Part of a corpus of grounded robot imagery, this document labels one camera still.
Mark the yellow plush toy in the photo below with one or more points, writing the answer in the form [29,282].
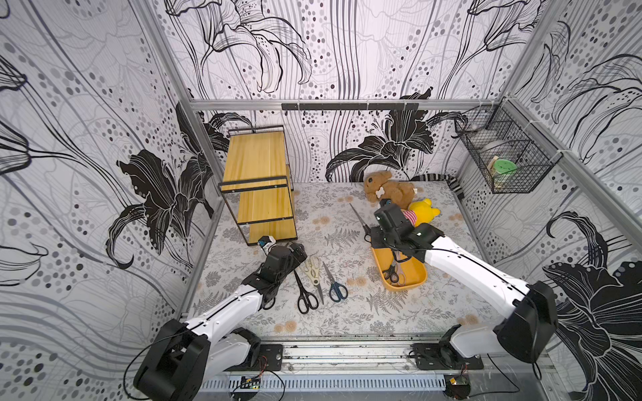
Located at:
[421,212]

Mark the striped plush tail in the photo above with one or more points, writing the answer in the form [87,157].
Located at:
[452,182]

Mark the wooden two-tier shelf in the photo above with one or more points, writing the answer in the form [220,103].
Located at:
[257,185]

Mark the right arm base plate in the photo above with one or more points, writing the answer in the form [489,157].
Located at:
[442,356]

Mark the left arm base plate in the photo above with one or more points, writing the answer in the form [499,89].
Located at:
[249,353]

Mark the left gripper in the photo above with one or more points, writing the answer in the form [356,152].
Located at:
[300,253]

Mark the green lidded container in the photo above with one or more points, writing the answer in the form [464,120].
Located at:
[502,171]

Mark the brown teddy bear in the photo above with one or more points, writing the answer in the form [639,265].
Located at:
[379,186]

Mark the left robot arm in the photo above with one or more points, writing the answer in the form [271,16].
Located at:
[184,354]

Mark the white cable duct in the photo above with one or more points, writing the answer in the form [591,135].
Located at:
[270,383]

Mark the small black scissors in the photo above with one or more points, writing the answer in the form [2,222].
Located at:
[366,228]

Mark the floral table mat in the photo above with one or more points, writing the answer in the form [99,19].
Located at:
[329,230]

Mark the beige scissors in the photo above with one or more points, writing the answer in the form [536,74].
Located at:
[311,270]

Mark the small circuit board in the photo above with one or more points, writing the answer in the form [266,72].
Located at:
[250,383]

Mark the black wall rail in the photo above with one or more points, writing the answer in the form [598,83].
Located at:
[309,106]

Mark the black wire basket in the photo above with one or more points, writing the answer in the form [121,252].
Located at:
[491,132]

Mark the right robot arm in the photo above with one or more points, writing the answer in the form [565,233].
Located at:
[528,313]

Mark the orange storage box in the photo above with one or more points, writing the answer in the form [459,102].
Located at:
[413,270]

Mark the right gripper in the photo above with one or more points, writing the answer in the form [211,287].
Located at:
[378,236]

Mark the blue handled scissors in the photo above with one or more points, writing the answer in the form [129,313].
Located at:
[337,292]

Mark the long black scissors left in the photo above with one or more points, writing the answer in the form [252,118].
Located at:
[267,302]

